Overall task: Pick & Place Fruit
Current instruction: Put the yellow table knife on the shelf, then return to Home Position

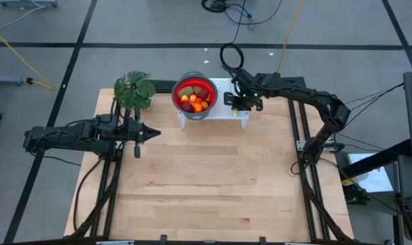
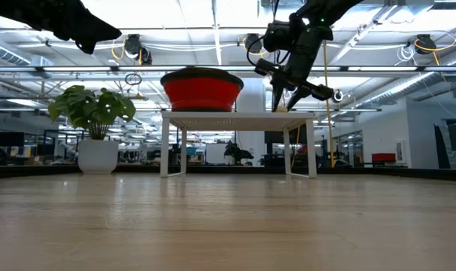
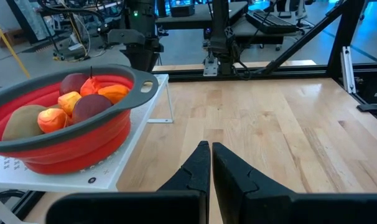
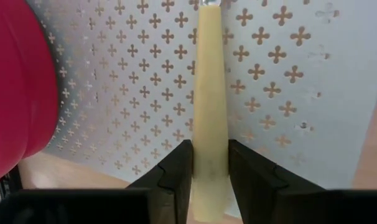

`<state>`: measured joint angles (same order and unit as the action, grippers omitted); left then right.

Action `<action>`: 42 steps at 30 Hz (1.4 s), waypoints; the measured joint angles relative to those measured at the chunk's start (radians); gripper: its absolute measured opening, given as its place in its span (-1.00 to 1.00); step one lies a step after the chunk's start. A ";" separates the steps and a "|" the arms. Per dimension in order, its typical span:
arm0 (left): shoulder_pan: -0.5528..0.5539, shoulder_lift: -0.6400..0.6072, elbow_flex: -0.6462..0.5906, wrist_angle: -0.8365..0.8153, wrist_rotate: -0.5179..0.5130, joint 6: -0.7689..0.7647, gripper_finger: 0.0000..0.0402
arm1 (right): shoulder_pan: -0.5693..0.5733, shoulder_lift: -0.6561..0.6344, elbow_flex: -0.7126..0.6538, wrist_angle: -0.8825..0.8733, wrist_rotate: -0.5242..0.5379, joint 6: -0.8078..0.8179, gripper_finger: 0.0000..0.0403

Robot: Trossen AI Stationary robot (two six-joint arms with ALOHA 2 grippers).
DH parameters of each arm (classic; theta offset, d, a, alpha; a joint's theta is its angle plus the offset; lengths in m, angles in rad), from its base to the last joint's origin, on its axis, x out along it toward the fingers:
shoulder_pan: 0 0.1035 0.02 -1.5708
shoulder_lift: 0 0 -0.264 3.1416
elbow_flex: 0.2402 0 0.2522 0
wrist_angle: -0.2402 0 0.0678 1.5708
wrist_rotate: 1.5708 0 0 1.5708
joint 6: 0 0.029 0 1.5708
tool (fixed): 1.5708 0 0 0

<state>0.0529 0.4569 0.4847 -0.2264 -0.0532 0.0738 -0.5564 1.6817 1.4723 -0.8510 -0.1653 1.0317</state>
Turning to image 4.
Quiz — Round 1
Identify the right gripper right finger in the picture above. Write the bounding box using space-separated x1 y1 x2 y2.
228 139 377 224

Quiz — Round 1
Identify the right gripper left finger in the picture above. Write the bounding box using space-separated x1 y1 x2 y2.
0 139 194 224

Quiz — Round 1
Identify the knife with wooden handle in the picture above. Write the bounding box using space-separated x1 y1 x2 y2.
190 0 233 223

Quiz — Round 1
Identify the red collapsible bowl grey rim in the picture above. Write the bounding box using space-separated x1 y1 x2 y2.
0 0 60 187

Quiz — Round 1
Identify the white perforated shelf riser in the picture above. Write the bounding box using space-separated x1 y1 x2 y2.
26 0 377 218

